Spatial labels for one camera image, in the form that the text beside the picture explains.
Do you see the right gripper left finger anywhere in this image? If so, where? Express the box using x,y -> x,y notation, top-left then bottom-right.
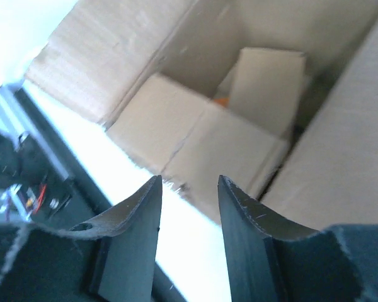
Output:
0,176 -> 163,301

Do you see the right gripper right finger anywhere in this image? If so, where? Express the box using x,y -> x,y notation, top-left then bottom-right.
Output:
217,176 -> 378,301

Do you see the brown cardboard express box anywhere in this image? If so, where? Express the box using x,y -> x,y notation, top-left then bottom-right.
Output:
26,1 -> 378,223

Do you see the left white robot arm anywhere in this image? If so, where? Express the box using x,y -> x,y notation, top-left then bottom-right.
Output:
0,131 -> 49,190

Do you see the orange object inside box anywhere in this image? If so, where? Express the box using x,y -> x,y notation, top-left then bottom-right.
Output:
213,97 -> 229,108

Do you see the small cardboard inner box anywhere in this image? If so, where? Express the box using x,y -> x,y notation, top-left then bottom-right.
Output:
214,47 -> 306,140

